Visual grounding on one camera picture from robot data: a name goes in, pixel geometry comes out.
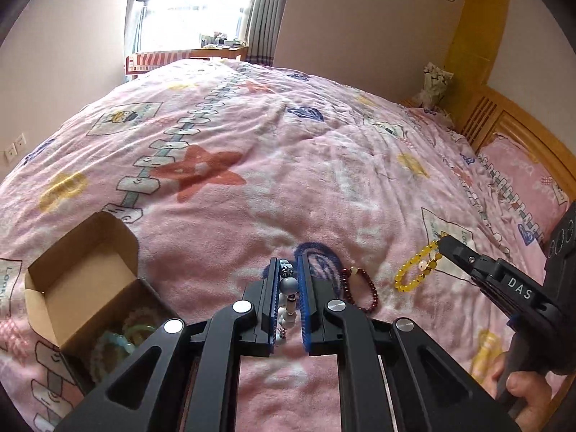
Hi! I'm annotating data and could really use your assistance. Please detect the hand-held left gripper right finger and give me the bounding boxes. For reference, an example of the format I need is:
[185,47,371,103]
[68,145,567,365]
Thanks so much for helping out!
[297,252,518,432]

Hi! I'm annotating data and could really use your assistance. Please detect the cardboard box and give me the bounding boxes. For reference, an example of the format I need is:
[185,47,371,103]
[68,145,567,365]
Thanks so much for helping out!
[24,211,181,397]

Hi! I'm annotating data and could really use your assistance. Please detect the small items on desk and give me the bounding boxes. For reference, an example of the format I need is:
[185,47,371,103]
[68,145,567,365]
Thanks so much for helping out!
[199,31,246,50]

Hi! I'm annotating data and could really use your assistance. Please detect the yellow amber bead bracelet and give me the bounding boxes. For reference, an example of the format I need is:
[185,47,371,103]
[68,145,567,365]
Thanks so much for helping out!
[394,239,445,293]

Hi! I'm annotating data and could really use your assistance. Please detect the yellow wooden pillar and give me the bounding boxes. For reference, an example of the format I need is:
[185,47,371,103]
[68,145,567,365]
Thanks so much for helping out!
[443,0,512,118]

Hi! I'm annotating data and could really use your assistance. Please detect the wooden headboard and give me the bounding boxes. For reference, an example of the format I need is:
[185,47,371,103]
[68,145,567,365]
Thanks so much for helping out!
[400,82,576,217]

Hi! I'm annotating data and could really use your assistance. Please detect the dark red bead bracelet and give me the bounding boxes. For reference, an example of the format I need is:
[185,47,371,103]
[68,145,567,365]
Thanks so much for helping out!
[340,267,379,312]

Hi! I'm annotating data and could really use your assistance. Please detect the plush toy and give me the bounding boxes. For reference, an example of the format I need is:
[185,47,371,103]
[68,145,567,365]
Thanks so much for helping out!
[413,62,453,114]

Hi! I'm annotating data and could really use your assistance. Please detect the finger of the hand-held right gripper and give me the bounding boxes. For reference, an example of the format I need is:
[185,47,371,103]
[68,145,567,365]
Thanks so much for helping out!
[472,280,516,327]
[438,235,564,325]

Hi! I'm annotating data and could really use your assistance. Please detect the pink printed pillow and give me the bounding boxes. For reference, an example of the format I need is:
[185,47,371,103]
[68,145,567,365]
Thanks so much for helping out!
[476,134,570,247]

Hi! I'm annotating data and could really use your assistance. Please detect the wooden desk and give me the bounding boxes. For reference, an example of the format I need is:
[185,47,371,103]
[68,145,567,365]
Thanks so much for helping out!
[188,45,249,62]

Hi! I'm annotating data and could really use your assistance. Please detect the window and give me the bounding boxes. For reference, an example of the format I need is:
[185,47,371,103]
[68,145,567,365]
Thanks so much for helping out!
[134,0,267,55]

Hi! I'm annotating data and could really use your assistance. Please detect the grey striped curtain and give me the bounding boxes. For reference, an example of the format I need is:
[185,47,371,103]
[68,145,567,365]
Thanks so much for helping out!
[244,0,296,67]

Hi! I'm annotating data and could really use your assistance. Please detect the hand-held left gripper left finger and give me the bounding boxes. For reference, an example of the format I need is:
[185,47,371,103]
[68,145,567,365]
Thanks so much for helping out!
[54,256,280,432]

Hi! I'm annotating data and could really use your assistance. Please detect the grey and white bead bracelet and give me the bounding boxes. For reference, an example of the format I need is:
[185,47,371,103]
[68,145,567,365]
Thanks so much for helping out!
[276,258,301,339]

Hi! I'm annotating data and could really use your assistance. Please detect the person's right hand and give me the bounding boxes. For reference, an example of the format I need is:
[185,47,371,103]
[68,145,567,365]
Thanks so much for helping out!
[488,354,561,429]

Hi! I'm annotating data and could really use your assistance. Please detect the light blue bead bracelet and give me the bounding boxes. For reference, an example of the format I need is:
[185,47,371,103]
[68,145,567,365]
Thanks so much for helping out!
[96,329,136,355]

